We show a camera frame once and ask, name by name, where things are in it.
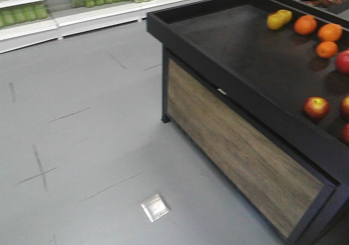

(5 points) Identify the red yellow apple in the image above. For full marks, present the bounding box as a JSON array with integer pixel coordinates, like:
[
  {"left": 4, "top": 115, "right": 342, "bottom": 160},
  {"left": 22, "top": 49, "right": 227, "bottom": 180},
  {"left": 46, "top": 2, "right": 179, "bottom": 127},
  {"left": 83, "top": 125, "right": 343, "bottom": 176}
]
[{"left": 303, "top": 97, "right": 330, "bottom": 121}]

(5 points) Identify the orange behind red apples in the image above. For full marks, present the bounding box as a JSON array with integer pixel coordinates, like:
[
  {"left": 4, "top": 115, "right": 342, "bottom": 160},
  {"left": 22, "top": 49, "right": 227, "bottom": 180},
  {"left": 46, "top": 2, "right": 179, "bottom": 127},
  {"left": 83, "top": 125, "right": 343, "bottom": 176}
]
[{"left": 340, "top": 96, "right": 349, "bottom": 120}]

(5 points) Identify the black wooden produce display stand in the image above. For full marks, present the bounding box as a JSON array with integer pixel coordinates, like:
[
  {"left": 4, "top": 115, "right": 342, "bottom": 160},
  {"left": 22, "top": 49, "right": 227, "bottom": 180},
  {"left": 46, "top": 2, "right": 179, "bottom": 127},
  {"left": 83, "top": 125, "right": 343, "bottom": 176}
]
[{"left": 147, "top": 0, "right": 348, "bottom": 244}]

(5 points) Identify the silver floor socket plate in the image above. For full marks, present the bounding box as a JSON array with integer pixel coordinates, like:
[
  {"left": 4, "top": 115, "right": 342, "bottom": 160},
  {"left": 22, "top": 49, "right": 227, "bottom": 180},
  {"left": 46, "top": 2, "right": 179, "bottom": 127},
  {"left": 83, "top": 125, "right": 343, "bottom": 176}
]
[{"left": 141, "top": 193, "right": 171, "bottom": 223}]

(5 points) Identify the front yellow asian pear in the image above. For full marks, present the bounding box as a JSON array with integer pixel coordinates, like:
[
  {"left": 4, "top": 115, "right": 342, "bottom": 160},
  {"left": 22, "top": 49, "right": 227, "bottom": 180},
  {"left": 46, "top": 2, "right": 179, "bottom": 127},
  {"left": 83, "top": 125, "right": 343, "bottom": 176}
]
[{"left": 267, "top": 13, "right": 285, "bottom": 31}]

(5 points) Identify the yellow asian pear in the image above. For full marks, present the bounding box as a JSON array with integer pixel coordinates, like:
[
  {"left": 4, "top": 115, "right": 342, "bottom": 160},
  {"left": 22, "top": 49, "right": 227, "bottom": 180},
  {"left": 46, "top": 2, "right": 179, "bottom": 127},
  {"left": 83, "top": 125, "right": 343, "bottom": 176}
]
[
  {"left": 267, "top": 13, "right": 285, "bottom": 31},
  {"left": 276, "top": 9, "right": 293, "bottom": 24}
]

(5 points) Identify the rear yellow asian pear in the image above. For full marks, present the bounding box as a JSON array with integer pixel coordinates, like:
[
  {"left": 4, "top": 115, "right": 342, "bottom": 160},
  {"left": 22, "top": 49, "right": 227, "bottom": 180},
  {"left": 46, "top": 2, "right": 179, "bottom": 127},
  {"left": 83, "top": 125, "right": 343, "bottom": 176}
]
[{"left": 276, "top": 9, "right": 293, "bottom": 24}]

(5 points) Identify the knobbed orange left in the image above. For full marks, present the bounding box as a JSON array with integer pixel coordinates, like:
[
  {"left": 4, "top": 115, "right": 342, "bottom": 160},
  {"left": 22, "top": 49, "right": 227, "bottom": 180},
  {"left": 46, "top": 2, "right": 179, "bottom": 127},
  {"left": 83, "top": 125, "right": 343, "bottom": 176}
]
[{"left": 293, "top": 15, "right": 317, "bottom": 35}]

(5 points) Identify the small mandarin front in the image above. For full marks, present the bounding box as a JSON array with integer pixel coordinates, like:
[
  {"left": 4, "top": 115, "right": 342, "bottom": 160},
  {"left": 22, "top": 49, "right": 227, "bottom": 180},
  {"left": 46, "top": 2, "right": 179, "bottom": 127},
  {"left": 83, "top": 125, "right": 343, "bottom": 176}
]
[{"left": 316, "top": 41, "right": 339, "bottom": 59}]

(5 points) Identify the green bottles row right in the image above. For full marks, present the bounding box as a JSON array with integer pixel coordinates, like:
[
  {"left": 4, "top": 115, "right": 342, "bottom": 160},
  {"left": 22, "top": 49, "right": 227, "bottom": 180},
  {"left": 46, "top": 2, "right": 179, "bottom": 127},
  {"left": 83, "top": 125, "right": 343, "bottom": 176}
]
[{"left": 1, "top": 2, "right": 49, "bottom": 28}]

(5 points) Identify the dark red apple lowest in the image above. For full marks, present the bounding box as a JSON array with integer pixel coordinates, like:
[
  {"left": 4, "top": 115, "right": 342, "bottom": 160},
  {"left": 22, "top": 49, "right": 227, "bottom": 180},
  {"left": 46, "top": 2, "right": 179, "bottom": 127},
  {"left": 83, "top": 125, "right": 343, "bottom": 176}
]
[{"left": 340, "top": 123, "right": 349, "bottom": 145}]

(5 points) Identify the white supermarket shelving unit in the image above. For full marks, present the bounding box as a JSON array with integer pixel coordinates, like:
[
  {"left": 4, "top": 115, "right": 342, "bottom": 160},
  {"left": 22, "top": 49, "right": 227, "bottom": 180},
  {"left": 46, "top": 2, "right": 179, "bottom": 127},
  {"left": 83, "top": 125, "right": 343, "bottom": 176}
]
[{"left": 1, "top": 0, "right": 202, "bottom": 53}]

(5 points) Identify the red apple with stem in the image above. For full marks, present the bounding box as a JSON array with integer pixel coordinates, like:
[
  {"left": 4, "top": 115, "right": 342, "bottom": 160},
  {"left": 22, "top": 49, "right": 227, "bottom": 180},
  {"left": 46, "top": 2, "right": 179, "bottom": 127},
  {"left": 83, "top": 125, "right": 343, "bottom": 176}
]
[{"left": 335, "top": 50, "right": 349, "bottom": 74}]

